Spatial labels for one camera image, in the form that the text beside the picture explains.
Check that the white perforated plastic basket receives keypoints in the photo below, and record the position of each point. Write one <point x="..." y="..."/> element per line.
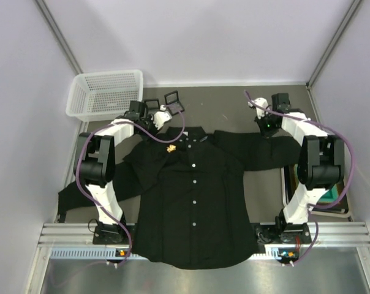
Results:
<point x="103" y="96"/>

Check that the black button shirt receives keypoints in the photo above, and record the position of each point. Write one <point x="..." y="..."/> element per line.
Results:
<point x="192" y="207"/>

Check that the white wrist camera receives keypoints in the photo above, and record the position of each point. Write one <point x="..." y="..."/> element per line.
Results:
<point x="161" y="117"/>
<point x="260" y="105"/>

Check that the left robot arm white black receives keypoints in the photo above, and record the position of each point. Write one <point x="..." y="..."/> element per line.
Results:
<point x="94" y="165"/>

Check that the grey slotted cable duct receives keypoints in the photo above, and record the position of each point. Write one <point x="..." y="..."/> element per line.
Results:
<point x="78" y="253"/>

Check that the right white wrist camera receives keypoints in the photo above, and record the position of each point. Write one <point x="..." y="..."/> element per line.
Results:
<point x="260" y="105"/>

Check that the aluminium rail frame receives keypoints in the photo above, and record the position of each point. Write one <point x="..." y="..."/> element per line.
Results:
<point x="339" y="262"/>

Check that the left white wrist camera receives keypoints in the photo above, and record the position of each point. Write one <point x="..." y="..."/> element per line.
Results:
<point x="161" y="117"/>

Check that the metal tray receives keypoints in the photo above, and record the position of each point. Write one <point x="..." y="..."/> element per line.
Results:
<point x="342" y="209"/>

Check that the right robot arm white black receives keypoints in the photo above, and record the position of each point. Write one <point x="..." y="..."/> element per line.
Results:
<point x="320" y="165"/>

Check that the black box gold brooch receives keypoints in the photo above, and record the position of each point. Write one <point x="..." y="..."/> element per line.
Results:
<point x="173" y="103"/>

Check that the green black mat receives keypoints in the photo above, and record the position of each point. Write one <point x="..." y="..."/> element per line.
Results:
<point x="329" y="197"/>

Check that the black box blue brooch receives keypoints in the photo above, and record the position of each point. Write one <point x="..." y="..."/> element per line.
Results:
<point x="153" y="105"/>

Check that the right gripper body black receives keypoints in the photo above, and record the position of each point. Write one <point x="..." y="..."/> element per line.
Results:
<point x="265" y="129"/>

